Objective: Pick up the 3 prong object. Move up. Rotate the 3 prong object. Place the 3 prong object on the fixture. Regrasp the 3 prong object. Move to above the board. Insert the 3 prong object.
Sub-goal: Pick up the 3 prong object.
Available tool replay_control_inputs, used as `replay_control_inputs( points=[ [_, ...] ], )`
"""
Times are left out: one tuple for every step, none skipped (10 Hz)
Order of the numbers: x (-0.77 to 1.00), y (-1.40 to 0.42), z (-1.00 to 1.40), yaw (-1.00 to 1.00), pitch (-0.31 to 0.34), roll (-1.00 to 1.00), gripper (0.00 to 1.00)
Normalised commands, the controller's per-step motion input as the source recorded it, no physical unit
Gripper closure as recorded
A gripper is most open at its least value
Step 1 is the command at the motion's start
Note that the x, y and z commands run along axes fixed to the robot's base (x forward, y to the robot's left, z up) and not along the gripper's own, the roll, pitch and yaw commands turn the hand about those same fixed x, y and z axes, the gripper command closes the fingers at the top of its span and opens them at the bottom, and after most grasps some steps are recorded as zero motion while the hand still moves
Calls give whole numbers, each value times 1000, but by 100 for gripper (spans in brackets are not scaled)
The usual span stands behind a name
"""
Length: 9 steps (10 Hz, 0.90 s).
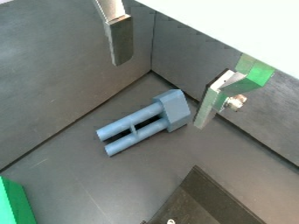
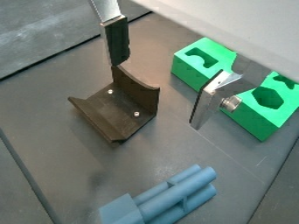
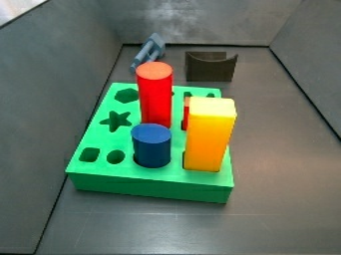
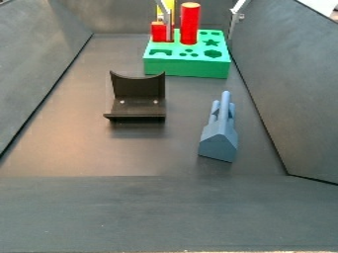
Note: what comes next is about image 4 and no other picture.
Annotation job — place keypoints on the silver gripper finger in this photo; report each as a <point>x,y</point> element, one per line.
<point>165,11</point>
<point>236,15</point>

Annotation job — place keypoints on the blue three prong object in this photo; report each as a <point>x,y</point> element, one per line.
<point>217,142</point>

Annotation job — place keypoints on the yellow rectangular peg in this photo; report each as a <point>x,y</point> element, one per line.
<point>169,4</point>

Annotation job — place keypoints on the red cylinder peg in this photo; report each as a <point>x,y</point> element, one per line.
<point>189,11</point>

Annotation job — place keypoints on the red square peg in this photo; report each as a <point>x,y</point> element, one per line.
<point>161,32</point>

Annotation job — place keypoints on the green shape sorter block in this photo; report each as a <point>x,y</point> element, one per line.
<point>204,59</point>

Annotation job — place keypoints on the black fixture bracket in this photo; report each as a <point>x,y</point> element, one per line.
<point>138,97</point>

